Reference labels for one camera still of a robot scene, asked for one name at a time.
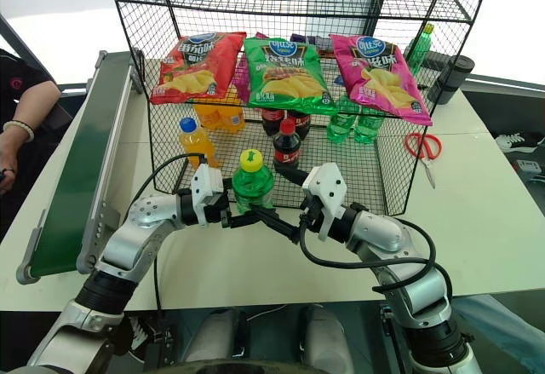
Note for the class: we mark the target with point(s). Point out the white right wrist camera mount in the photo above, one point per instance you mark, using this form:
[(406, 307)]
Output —
[(325, 186)]

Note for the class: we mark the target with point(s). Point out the orange soda bottle blue cap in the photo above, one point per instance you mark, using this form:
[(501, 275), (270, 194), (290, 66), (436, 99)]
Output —
[(196, 142)]

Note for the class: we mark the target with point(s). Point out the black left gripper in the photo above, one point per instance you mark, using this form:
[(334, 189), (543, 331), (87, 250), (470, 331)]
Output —
[(216, 214)]

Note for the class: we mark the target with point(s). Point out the cola bottle red cap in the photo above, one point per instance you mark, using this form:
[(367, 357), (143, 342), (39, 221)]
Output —
[(288, 148)]

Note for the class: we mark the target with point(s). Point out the green belt conveyor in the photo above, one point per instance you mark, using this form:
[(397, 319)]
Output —
[(81, 169)]

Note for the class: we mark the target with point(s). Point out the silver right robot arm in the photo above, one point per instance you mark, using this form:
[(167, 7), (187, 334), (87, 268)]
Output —
[(383, 231)]

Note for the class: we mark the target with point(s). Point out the green bottle with yellow cap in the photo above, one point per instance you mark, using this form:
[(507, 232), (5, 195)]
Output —
[(419, 48)]

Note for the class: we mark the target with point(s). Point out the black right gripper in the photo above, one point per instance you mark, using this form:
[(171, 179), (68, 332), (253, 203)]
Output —
[(311, 216)]

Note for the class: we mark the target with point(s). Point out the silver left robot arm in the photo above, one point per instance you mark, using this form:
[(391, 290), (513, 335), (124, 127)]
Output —
[(140, 225)]

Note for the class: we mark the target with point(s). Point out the red potato chips bag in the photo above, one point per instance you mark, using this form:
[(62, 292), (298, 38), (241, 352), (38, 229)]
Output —
[(196, 69)]

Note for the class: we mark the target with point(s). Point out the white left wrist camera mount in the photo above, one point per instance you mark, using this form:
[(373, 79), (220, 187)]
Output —
[(204, 180)]

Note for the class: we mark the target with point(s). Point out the green potato chips bag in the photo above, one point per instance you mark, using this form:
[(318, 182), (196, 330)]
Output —
[(287, 76)]

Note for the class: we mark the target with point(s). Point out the person's bare forearm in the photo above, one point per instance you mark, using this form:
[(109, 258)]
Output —
[(36, 101)]

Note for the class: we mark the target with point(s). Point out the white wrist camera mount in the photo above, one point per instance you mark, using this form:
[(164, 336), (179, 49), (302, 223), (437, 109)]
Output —
[(325, 186), (204, 180)]

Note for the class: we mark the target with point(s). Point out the green soda bottle yellow cap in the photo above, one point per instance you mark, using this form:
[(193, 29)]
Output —
[(252, 182)]

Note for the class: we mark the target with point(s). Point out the grey rounded robot leg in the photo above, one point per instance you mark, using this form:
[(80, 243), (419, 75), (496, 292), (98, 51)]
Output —
[(215, 335), (325, 340)]

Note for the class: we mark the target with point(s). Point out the black cylindrical tumbler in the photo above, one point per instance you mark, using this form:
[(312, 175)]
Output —
[(454, 78)]

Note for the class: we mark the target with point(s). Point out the magenta snack bag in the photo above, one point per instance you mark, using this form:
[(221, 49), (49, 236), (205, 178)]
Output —
[(242, 80)]

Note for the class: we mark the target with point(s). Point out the blue jeans leg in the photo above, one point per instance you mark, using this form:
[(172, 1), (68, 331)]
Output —
[(502, 331)]

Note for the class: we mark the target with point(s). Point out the pink potato chips bag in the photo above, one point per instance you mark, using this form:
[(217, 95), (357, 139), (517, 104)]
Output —
[(381, 78)]

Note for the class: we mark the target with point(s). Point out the person's hand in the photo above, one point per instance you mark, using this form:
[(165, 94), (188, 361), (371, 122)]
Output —
[(7, 157)]

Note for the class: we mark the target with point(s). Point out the black and white sneaker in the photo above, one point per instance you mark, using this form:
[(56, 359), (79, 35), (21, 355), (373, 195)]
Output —
[(517, 140)]

